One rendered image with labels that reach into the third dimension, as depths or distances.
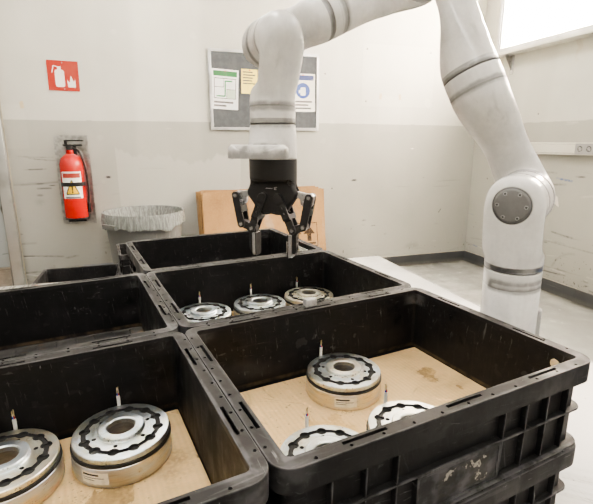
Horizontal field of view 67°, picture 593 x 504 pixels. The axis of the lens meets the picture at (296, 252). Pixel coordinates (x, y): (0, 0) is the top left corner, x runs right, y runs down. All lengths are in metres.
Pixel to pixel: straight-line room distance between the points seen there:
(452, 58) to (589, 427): 0.66
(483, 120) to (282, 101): 0.33
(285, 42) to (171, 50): 3.10
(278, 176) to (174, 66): 3.11
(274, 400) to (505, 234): 0.45
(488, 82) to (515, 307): 0.37
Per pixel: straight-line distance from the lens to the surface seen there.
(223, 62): 3.78
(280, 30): 0.68
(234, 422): 0.42
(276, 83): 0.69
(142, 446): 0.53
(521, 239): 0.79
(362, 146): 4.11
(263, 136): 0.68
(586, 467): 0.85
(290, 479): 0.38
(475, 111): 0.81
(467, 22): 0.83
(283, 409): 0.62
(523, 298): 0.83
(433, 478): 0.49
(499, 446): 0.55
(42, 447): 0.58
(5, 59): 3.85
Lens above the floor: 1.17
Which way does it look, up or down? 14 degrees down
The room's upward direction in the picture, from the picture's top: straight up
